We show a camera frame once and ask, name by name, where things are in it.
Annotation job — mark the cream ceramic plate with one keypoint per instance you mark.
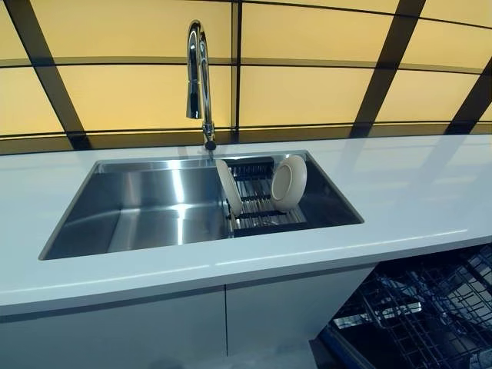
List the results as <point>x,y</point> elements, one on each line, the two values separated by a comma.
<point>230,188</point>
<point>288,182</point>

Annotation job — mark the open dishwasher door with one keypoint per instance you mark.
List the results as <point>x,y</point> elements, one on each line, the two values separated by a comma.
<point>326,346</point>

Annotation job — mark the black dish drying rack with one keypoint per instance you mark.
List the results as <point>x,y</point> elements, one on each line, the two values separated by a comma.
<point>265,219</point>

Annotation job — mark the stainless steel kitchen sink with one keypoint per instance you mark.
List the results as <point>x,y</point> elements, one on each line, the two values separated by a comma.
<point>146,207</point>

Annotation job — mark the chrome gooseneck kitchen faucet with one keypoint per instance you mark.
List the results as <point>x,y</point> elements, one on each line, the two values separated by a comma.
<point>205,84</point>

